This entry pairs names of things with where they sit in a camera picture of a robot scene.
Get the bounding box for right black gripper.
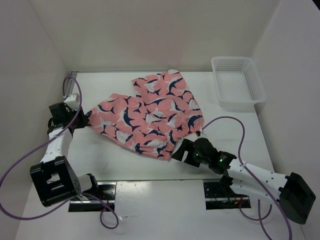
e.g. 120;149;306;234
171;138;210;168

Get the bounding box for pink shark print shorts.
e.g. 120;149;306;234
86;69;204;161

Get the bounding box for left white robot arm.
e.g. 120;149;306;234
29;102;100;207

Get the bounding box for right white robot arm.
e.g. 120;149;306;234
172;137;316;225

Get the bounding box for white plastic basket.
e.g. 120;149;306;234
211;56;267;110

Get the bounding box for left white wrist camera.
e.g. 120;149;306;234
63;93;80;111

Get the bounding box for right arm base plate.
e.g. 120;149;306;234
203;179;251;210

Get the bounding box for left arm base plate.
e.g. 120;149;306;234
68;182;117;213

